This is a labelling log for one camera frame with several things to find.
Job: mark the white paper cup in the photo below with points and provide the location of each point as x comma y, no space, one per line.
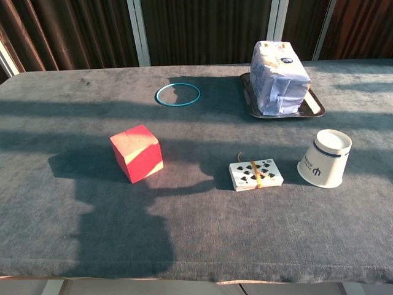
325,166

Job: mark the deck of playing cards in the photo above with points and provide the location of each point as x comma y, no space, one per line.
245,178

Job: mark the red foam cube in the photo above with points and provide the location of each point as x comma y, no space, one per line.
137,153

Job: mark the yellow rubber band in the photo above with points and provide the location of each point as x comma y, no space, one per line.
256,172

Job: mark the grey table cloth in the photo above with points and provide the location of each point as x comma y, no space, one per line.
196,230

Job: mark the white blue tissue pack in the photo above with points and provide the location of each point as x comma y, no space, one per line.
276,83

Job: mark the dark rectangular tray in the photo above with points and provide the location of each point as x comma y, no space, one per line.
311,106

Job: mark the white window frame post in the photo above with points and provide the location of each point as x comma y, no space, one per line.
275,21
5,60
324,30
138,30

